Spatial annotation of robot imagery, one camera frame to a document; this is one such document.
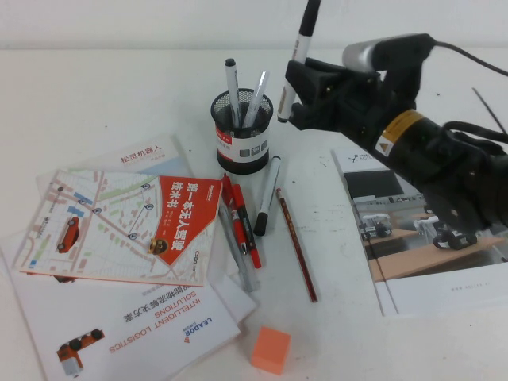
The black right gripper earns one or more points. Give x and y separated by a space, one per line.
365 103

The white marker with black cap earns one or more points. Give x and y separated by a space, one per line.
269 190
300 45

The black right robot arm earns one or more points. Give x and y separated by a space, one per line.
436 158

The clear plastic pen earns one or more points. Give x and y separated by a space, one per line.
257 91

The black mesh pen holder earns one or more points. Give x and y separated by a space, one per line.
242 162

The red clip pen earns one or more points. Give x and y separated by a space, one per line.
227 190

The grey translucent pen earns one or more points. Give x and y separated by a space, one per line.
242 266

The thin white black-capped marker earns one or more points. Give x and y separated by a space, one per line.
231 81

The slim red and black marker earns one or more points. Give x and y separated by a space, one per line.
239 196

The dark red pencil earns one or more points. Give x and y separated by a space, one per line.
295 242

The white brochure with red title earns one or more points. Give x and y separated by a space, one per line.
147 156

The brochure with classroom photo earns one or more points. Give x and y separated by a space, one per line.
420 278

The plain white paper sheet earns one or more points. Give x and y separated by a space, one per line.
242 301

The map cover book with car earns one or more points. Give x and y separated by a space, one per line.
111 222

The orange cube block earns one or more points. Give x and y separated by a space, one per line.
270 349

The white logistics brochure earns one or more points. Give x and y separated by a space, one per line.
158 325

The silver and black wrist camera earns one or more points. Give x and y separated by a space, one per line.
359 53

